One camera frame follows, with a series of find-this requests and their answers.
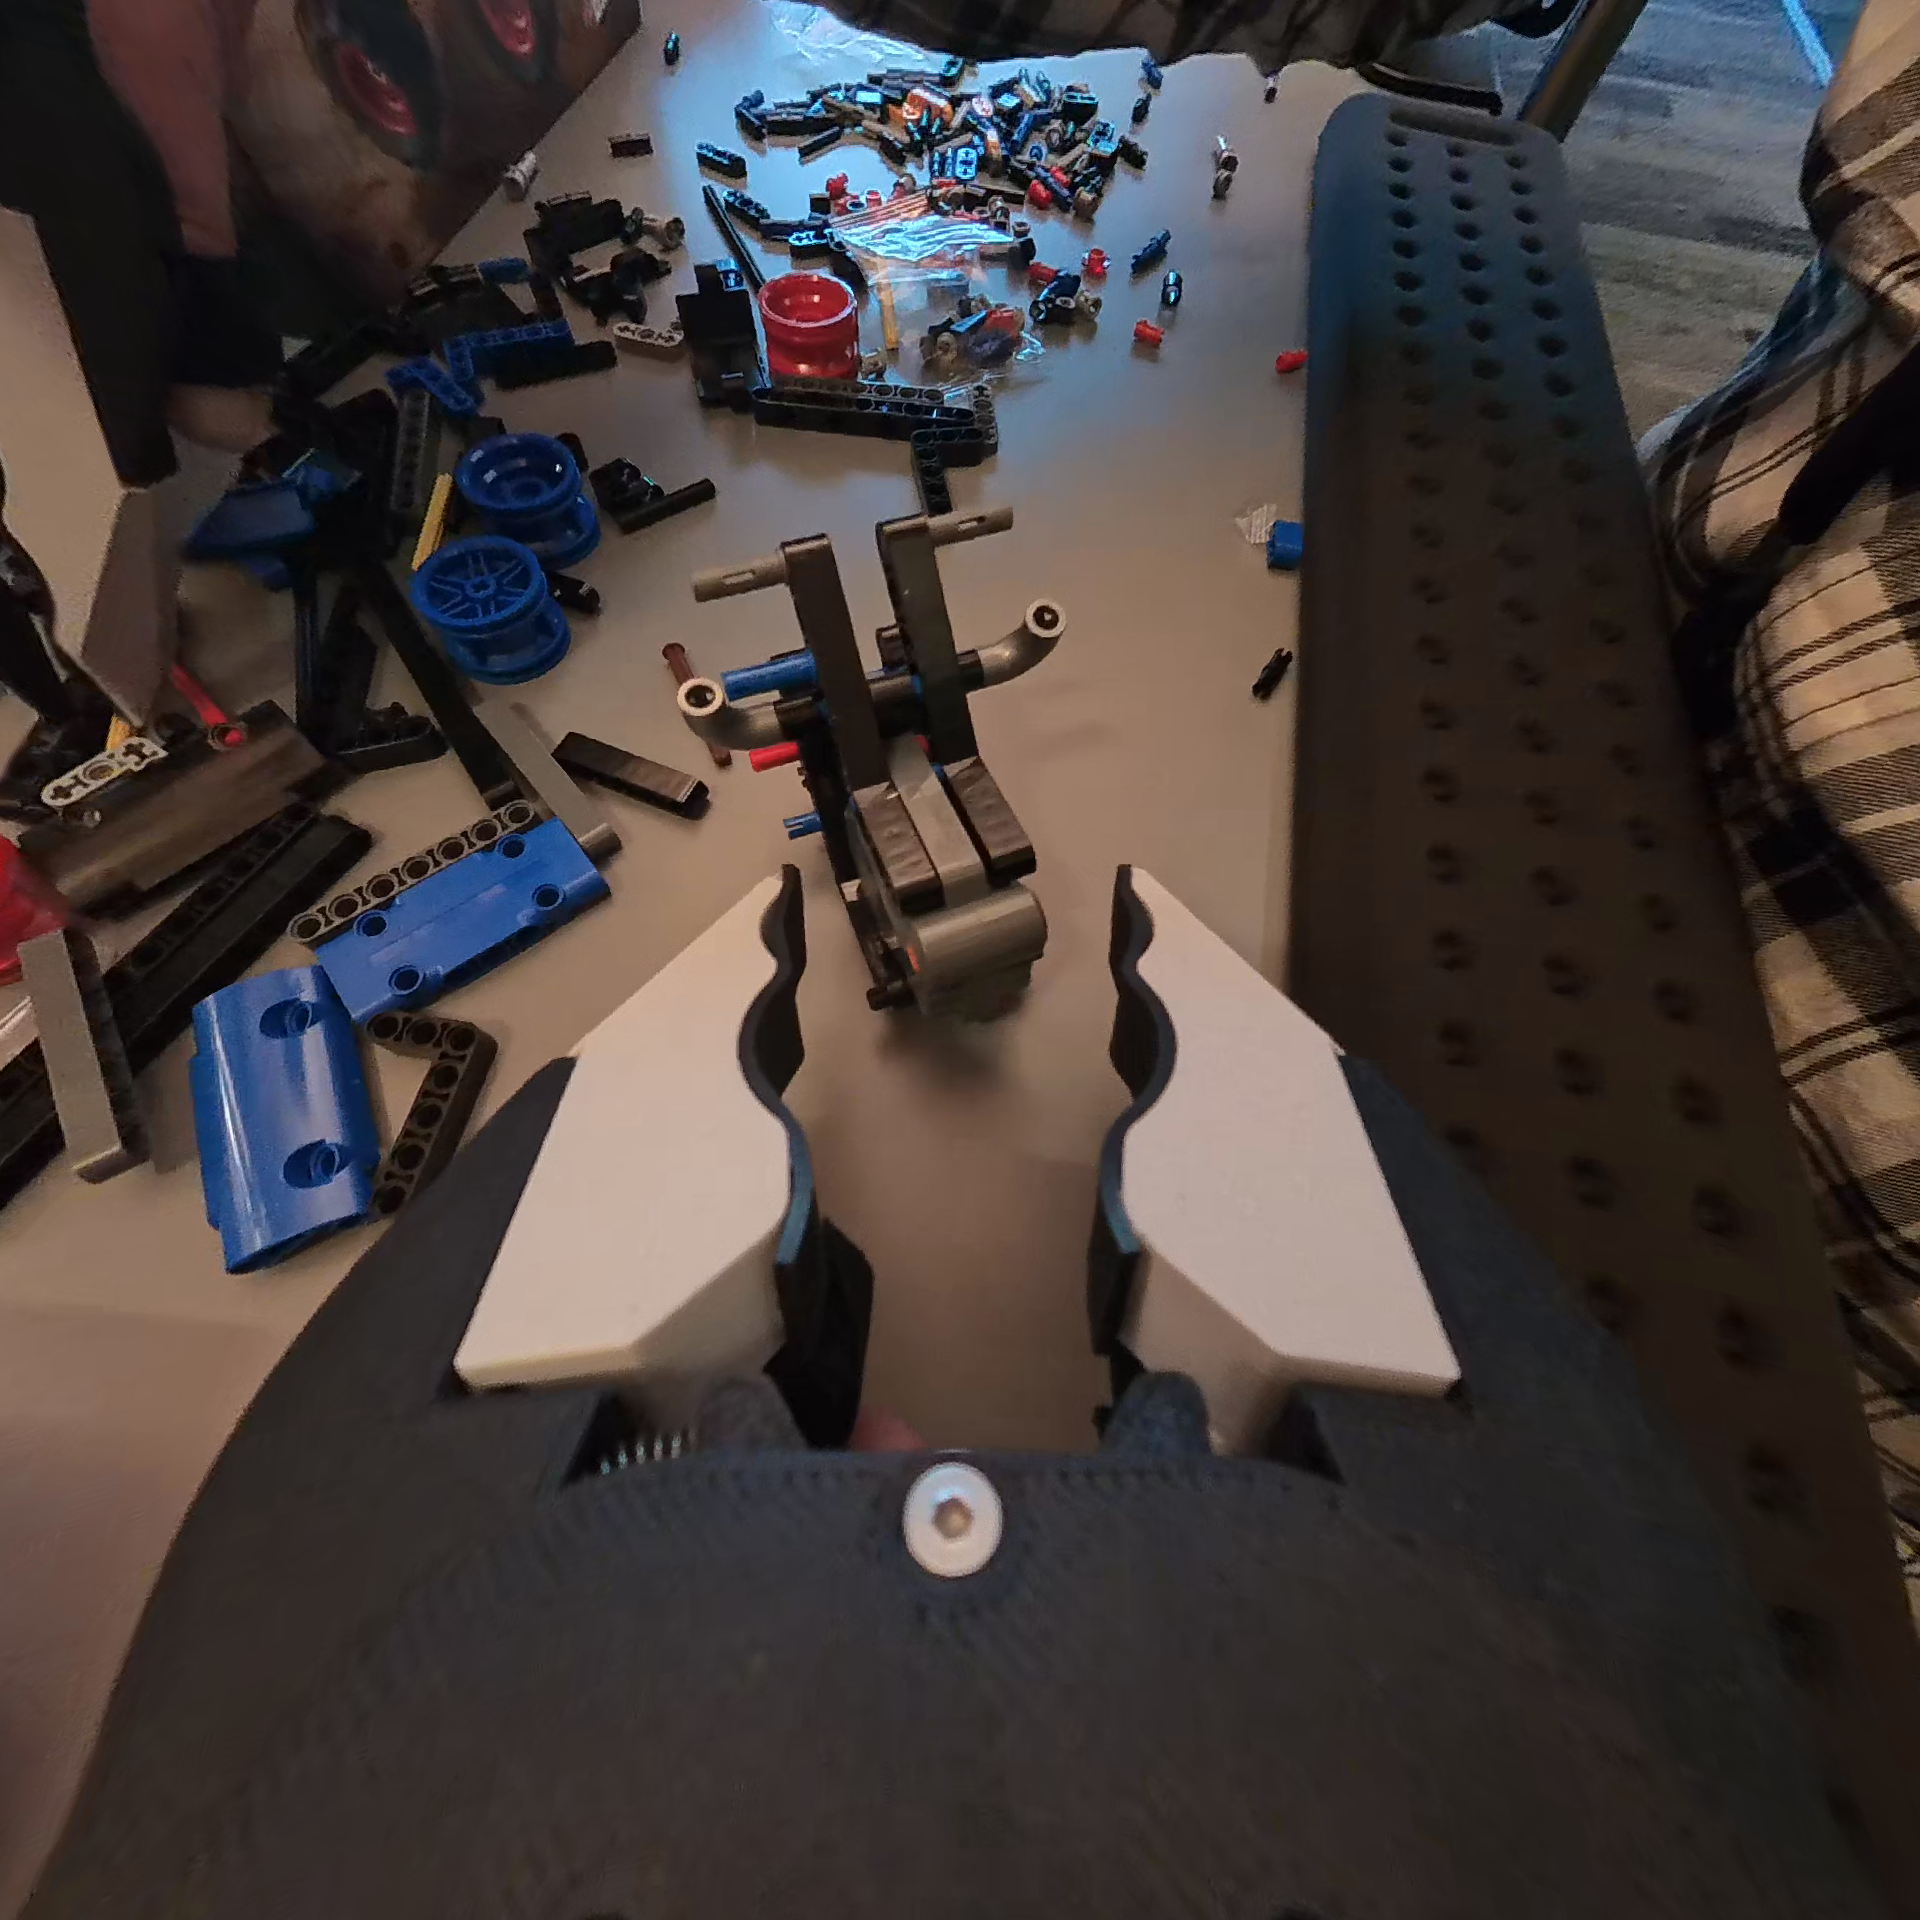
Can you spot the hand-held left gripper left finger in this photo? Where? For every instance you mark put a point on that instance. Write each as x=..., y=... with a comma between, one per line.
x=646, y=1201

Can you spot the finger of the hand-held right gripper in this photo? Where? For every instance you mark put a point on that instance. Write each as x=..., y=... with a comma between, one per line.
x=135, y=600
x=37, y=450

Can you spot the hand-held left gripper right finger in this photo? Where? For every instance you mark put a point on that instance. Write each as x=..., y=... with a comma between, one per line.
x=1276, y=1201

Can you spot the partly built toy chassis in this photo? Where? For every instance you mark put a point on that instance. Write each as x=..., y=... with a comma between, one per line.
x=901, y=779

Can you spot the clear bag of small parts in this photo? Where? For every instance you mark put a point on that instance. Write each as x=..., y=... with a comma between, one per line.
x=931, y=264

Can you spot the person's right forearm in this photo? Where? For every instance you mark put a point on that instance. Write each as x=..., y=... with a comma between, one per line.
x=1051, y=24

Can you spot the person's right hand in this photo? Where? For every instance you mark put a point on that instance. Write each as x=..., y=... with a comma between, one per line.
x=196, y=120

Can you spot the red toy axle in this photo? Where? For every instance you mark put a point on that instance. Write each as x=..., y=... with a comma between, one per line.
x=212, y=704

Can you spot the blue toy fender piece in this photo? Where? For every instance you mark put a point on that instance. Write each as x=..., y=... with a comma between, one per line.
x=277, y=510

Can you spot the light grey toy beam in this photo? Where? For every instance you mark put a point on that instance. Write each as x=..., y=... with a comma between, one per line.
x=106, y=768

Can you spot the black toy cylinder piece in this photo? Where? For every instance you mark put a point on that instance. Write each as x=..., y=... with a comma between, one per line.
x=181, y=803

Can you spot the red toy wheel rim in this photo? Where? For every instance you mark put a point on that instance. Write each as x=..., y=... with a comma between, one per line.
x=28, y=900
x=810, y=329

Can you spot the blue curved toy panel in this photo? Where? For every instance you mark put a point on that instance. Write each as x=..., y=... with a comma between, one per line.
x=277, y=1118
x=465, y=915

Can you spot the blue spoked toy wheel rim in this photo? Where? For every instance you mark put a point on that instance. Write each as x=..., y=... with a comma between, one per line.
x=487, y=609

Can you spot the printed toy truck box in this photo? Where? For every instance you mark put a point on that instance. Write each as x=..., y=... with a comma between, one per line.
x=452, y=89

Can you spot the blue angled toy beam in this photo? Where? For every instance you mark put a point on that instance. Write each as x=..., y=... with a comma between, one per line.
x=435, y=387
x=511, y=346

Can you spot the dark grey toy beam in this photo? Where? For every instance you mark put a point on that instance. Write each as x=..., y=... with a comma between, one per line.
x=83, y=1049

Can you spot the black toy axle pin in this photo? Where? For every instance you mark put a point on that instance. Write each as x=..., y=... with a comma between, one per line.
x=1275, y=672

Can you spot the brown toy axle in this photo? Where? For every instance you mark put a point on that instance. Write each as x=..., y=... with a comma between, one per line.
x=682, y=662

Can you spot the white angled toy beam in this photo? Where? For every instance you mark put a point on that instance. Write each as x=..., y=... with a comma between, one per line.
x=643, y=337

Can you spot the black square toy panel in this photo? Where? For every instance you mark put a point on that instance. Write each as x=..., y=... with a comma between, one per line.
x=722, y=329

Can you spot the long dark toy axle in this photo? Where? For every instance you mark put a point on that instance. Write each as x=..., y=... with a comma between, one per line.
x=732, y=233

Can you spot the blue toy block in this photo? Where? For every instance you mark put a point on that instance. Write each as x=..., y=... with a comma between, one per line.
x=1285, y=542

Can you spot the empty clear plastic bag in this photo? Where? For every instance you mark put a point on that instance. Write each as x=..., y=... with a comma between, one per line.
x=750, y=24

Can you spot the person's plaid shirt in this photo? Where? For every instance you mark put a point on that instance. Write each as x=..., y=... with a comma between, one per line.
x=1829, y=751

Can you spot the pile of black toy beams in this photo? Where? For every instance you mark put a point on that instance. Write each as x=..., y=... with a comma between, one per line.
x=885, y=406

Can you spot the pile of small toy pins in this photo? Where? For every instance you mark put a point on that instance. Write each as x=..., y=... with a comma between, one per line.
x=974, y=136

